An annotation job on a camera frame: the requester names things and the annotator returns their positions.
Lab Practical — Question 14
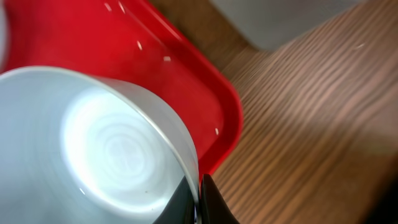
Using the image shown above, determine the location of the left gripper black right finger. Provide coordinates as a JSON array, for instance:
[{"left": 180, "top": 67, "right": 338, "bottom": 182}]
[{"left": 200, "top": 174, "right": 239, "bottom": 224}]

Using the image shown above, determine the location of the light blue bowl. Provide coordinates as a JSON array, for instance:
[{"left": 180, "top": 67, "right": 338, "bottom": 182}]
[{"left": 1, "top": 67, "right": 199, "bottom": 224}]

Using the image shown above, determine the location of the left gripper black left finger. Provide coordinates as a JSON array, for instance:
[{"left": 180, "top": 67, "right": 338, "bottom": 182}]
[{"left": 154, "top": 177, "right": 195, "bottom": 224}]

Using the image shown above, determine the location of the grey dishwasher rack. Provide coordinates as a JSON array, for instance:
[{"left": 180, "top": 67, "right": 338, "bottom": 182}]
[{"left": 211, "top": 0, "right": 362, "bottom": 50}]

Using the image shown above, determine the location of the red serving tray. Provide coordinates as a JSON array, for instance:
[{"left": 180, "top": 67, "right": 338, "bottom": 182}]
[{"left": 4, "top": 0, "right": 243, "bottom": 174}]

